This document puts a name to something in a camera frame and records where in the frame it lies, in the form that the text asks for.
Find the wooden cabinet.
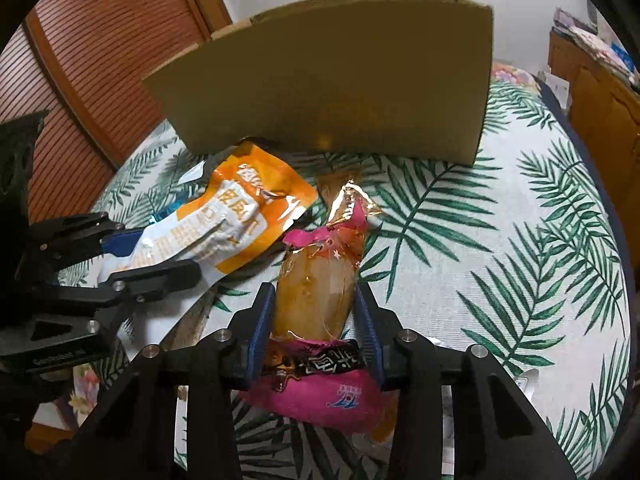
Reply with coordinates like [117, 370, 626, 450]
[547, 30, 640, 183]

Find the brown cardboard box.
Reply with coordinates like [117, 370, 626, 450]
[141, 0, 496, 167]

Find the folded floral cloth pile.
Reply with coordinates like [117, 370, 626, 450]
[552, 7, 640, 87]

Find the floral quilt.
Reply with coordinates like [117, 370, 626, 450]
[490, 61, 541, 96]

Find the green leaf print cloth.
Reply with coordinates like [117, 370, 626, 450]
[60, 62, 632, 480]

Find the orange and white snack packet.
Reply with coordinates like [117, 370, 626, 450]
[97, 142, 318, 287]

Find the floral bed sheet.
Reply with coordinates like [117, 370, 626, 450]
[30, 360, 132, 453]

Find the pink chicken snack packet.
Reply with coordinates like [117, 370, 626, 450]
[240, 170, 401, 442]

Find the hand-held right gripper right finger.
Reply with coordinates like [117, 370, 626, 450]
[352, 282, 581, 480]

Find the white paper box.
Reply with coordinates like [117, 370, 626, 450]
[542, 71, 572, 112]

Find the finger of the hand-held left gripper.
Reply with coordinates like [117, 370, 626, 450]
[26, 212, 151, 272]
[0, 259, 203, 376]

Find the wooden louvered wardrobe door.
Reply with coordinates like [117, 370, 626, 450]
[0, 0, 234, 223]

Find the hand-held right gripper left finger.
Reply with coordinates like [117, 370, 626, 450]
[59, 282, 277, 480]

